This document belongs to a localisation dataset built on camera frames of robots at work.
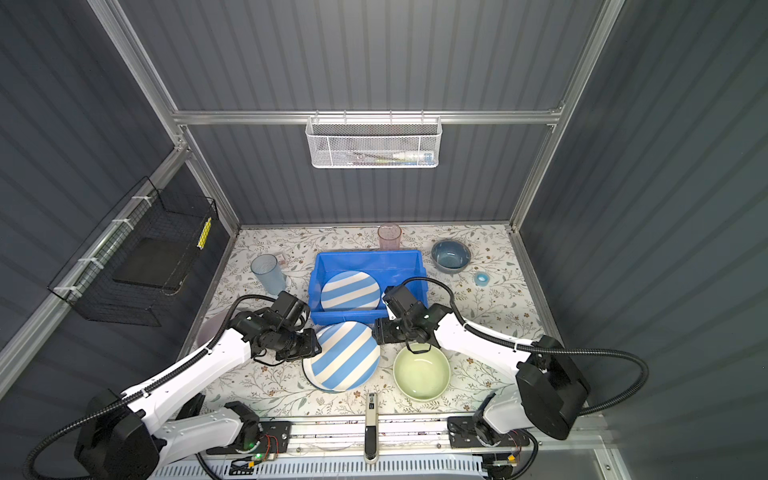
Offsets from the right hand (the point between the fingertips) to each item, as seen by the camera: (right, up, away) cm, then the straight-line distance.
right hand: (382, 334), depth 82 cm
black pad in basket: (-56, +20, -9) cm, 61 cm away
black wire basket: (-61, +17, -21) cm, 67 cm away
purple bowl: (-53, +1, +7) cm, 53 cm away
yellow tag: (-50, +28, +1) cm, 58 cm away
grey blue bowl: (+24, +22, +25) cm, 41 cm away
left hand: (-18, -4, -2) cm, 18 cm away
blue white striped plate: (-11, +10, +17) cm, 23 cm away
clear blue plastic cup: (-35, +17, +9) cm, 40 cm away
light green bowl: (+11, -12, 0) cm, 16 cm away
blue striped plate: (-10, -7, 0) cm, 12 cm away
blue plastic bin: (+1, +18, +23) cm, 29 cm away
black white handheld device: (-3, -23, -10) cm, 25 cm away
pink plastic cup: (+2, +30, +42) cm, 51 cm away
